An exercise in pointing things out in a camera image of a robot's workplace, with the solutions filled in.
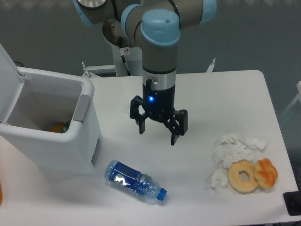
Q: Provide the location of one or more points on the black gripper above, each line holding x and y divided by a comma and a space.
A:
159, 106

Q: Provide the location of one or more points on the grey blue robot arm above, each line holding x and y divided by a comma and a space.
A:
155, 29

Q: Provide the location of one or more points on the clear blue plastic bottle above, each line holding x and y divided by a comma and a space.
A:
135, 183

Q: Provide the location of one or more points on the large crumpled white tissue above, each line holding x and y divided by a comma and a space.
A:
231, 148

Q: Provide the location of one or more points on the small crumpled white tissue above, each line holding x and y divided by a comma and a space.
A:
219, 180

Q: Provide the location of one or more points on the orange item inside bin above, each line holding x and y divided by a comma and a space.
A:
60, 128

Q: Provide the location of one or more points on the white trash bin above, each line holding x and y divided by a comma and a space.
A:
47, 99

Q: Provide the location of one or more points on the orange twisted bread roll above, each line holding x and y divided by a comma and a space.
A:
265, 173

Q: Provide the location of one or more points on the white furniture at right edge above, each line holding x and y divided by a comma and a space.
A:
292, 107

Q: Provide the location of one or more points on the white trash bin lid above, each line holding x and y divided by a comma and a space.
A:
11, 85

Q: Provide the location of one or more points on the black device at edge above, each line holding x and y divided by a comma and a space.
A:
293, 202

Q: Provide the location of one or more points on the ring doughnut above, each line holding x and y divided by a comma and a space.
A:
241, 177

